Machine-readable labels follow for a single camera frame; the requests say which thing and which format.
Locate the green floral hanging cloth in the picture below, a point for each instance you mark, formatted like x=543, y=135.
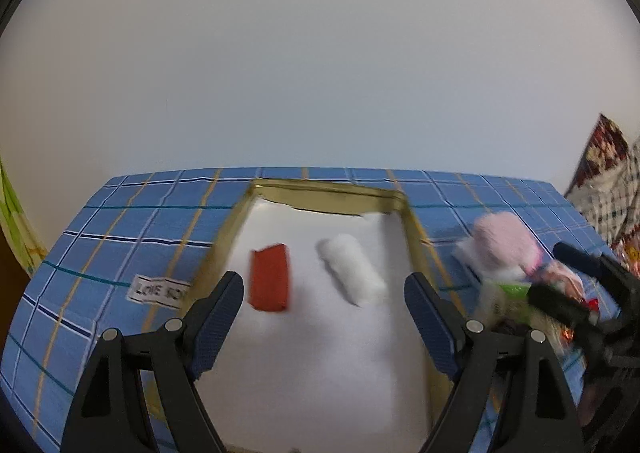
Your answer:
x=15, y=213

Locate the dark red patterned quilt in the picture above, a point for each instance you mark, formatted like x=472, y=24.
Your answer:
x=602, y=148

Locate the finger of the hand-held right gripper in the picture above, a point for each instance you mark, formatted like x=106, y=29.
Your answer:
x=560, y=305
x=590, y=265

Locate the orange-red soft block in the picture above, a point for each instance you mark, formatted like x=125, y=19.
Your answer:
x=270, y=278

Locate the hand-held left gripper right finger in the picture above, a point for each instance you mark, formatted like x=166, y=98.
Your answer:
x=431, y=330

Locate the white sheet label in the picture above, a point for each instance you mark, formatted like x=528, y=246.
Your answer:
x=157, y=292

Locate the white fluffy roll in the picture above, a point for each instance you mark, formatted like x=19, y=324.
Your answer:
x=352, y=270

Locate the green packet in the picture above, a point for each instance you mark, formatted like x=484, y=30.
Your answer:
x=505, y=298

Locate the gold tin box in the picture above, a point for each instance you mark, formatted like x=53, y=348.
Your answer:
x=325, y=198

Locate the pink fluffy plush item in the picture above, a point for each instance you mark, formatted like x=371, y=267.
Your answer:
x=500, y=243

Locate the black white checked cloth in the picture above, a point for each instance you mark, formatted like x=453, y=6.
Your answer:
x=615, y=208

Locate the blue plaid bed sheet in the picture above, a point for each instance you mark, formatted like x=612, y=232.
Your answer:
x=100, y=243

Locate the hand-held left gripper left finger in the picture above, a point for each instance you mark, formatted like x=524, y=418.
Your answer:
x=220, y=323

